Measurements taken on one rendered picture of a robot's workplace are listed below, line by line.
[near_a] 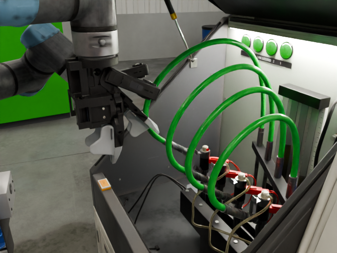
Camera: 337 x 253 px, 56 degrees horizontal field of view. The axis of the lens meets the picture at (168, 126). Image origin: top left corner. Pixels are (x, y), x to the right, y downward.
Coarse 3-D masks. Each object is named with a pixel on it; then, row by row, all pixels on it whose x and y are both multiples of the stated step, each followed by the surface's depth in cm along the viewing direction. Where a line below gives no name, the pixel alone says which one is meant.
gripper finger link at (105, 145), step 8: (104, 128) 58; (112, 128) 58; (104, 136) 58; (112, 136) 59; (96, 144) 58; (104, 144) 59; (112, 144) 59; (96, 152) 59; (104, 152) 60; (112, 152) 60; (120, 152) 62; (112, 160) 63
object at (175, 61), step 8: (208, 40) 77; (216, 40) 78; (224, 40) 79; (232, 40) 80; (192, 48) 76; (200, 48) 76; (240, 48) 83; (248, 48) 83; (184, 56) 75; (168, 64) 75; (176, 64) 75; (256, 64) 86; (160, 72) 75; (160, 80) 75; (264, 96) 92; (144, 104) 76; (264, 104) 93; (144, 112) 76; (264, 112) 94; (264, 128) 96; (152, 136) 80; (160, 136) 81
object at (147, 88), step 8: (112, 72) 54; (120, 72) 55; (104, 80) 54; (112, 80) 55; (120, 80) 55; (128, 80) 56; (136, 80) 57; (144, 80) 60; (128, 88) 57; (136, 88) 57; (144, 88) 58; (152, 88) 59; (144, 96) 59; (152, 96) 60
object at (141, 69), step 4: (136, 64) 75; (140, 64) 75; (144, 64) 75; (128, 68) 75; (132, 68) 74; (136, 68) 74; (140, 68) 74; (144, 68) 74; (124, 72) 73; (128, 72) 73; (132, 72) 74; (136, 72) 74; (140, 72) 74; (144, 72) 74; (148, 72) 75; (136, 76) 74; (140, 76) 74; (144, 76) 76
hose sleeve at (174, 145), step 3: (165, 138) 82; (165, 141) 82; (162, 144) 82; (174, 144) 83; (177, 144) 84; (174, 147) 83; (177, 147) 84; (180, 147) 84; (183, 147) 85; (177, 150) 85; (180, 150) 85; (183, 150) 85; (186, 150) 86; (183, 153) 86
